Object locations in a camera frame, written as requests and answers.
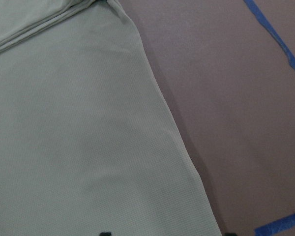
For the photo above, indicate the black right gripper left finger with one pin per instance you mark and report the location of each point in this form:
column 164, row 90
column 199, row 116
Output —
column 105, row 234

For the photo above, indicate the olive green long-sleeve shirt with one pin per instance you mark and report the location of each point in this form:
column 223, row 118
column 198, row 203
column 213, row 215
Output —
column 87, row 141

